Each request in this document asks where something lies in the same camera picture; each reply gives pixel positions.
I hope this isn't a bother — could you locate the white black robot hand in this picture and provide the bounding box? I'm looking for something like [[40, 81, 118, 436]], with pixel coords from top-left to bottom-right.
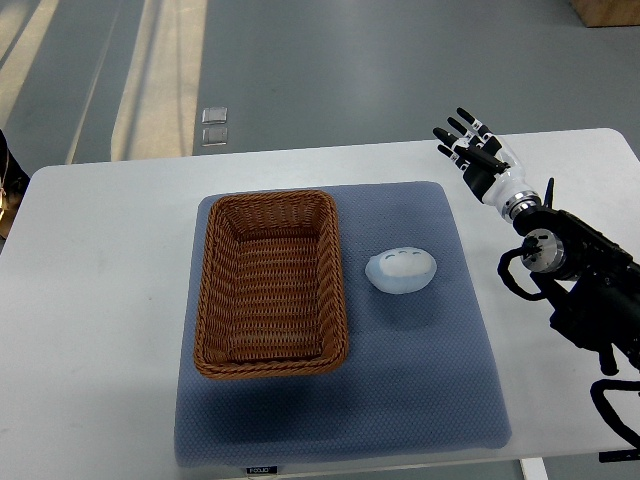
[[433, 107, 542, 223]]

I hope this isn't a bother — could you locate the light blue plush toy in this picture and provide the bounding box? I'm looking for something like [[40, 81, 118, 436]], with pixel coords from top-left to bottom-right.
[[365, 247, 437, 295]]

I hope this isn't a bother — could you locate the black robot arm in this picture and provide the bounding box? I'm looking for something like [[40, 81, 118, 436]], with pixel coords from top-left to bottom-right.
[[497, 180, 639, 376]]

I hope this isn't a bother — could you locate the brown wicker basket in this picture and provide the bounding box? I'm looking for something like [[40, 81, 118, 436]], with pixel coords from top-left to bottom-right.
[[193, 190, 349, 380]]

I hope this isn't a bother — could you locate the wooden box corner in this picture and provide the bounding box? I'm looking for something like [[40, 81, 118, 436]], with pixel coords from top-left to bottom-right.
[[570, 0, 640, 28]]

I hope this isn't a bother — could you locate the blue textured mat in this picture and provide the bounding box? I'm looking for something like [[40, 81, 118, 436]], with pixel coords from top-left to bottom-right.
[[174, 181, 511, 468]]

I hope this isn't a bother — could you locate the upper metal floor plate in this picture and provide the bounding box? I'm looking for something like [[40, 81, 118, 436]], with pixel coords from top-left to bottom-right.
[[201, 106, 228, 125]]

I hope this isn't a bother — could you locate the metal floor plate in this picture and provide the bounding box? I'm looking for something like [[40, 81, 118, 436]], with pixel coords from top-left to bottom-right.
[[201, 126, 228, 146], [201, 106, 228, 125]]

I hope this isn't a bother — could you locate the lower metal floor plate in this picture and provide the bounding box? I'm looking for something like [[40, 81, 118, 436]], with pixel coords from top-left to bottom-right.
[[201, 126, 228, 146]]

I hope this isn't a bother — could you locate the white table leg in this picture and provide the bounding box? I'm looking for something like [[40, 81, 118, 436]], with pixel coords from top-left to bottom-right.
[[519, 457, 549, 480]]

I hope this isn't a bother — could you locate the black part at bottom right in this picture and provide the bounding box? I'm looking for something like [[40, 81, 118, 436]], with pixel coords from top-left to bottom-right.
[[598, 449, 640, 463]]

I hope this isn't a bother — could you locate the dark object at left edge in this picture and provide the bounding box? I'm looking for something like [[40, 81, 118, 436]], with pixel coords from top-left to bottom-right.
[[0, 132, 30, 240]]

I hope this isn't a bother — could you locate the black cable loop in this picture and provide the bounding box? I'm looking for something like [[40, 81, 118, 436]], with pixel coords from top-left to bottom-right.
[[589, 379, 640, 451]]

